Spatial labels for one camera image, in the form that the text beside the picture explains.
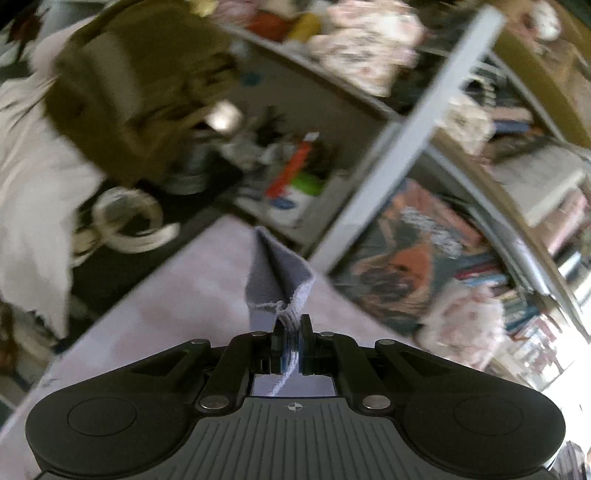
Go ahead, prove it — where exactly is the floral pouch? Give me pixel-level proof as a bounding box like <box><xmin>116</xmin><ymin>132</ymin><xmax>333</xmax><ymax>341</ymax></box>
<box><xmin>308</xmin><ymin>0</ymin><xmax>426</xmax><ymax>97</ymax></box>

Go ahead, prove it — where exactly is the white wooden bookshelf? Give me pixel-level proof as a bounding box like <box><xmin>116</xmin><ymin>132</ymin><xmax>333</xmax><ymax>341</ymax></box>
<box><xmin>217</xmin><ymin>0</ymin><xmax>591</xmax><ymax>352</ymax></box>

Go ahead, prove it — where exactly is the dark metal pot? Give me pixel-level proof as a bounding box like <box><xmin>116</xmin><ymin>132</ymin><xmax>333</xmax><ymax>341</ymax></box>
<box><xmin>161</xmin><ymin>133</ymin><xmax>219</xmax><ymax>195</ymax></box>

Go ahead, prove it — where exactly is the olive green bag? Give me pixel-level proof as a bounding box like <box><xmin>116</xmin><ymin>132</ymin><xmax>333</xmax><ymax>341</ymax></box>
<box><xmin>43</xmin><ymin>0</ymin><xmax>242</xmax><ymax>186</ymax></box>

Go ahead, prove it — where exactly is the dragon cover book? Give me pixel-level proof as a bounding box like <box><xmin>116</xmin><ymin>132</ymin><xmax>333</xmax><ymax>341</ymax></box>
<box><xmin>329</xmin><ymin>179</ymin><xmax>491</xmax><ymax>336</ymax></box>

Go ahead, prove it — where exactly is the pink checked cartoon desk mat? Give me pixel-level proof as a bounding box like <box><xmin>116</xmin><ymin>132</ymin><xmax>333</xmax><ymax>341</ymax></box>
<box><xmin>0</xmin><ymin>215</ymin><xmax>426</xmax><ymax>480</ymax></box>

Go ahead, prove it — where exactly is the red tassel charm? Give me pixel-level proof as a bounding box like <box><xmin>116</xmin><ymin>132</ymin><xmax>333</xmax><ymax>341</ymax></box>
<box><xmin>267</xmin><ymin>133</ymin><xmax>320</xmax><ymax>198</ymax></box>

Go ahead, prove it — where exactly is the white pink plush bunny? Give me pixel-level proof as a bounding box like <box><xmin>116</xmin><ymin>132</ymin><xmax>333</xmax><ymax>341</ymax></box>
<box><xmin>419</xmin><ymin>281</ymin><xmax>509</xmax><ymax>371</ymax></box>

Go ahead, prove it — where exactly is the purple and pink sweater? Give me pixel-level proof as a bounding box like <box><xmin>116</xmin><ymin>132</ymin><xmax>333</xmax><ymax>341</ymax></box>
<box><xmin>244</xmin><ymin>226</ymin><xmax>315</xmax><ymax>398</ymax></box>

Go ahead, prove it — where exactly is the white cloth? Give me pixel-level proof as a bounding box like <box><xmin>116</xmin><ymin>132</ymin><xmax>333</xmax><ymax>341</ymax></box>
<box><xmin>0</xmin><ymin>32</ymin><xmax>105</xmax><ymax>339</ymax></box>

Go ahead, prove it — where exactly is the black mat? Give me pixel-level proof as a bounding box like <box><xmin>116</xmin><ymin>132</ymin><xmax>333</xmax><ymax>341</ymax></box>
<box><xmin>55</xmin><ymin>175</ymin><xmax>232</xmax><ymax>324</ymax></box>

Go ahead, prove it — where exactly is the white wristwatch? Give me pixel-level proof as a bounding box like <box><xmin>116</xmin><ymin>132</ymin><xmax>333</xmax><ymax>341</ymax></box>
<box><xmin>71</xmin><ymin>186</ymin><xmax>182</xmax><ymax>267</ymax></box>

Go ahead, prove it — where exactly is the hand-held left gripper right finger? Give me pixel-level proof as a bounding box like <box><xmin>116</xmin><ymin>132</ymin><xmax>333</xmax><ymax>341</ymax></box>
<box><xmin>299</xmin><ymin>314</ymin><xmax>467</xmax><ymax>414</ymax></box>

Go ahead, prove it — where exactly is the white pen cup green lid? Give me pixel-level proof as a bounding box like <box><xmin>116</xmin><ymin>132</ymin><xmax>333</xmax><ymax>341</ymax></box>
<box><xmin>264</xmin><ymin>171</ymin><xmax>329</xmax><ymax>228</ymax></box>

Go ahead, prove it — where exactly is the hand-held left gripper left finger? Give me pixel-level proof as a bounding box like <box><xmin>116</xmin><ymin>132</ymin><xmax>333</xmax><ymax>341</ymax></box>
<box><xmin>124</xmin><ymin>318</ymin><xmax>284</xmax><ymax>416</ymax></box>

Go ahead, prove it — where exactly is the row of colourful books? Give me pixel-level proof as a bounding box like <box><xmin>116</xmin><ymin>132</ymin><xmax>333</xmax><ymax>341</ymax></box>
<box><xmin>455</xmin><ymin>185</ymin><xmax>591</xmax><ymax>374</ymax></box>

